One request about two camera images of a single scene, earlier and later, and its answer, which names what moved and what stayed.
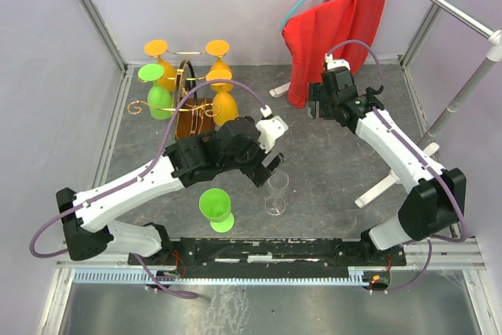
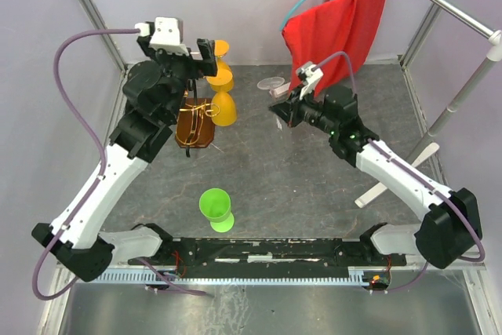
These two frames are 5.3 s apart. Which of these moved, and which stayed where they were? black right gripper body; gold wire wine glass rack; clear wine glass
Moved: black right gripper body; clear wine glass
Stayed: gold wire wine glass rack
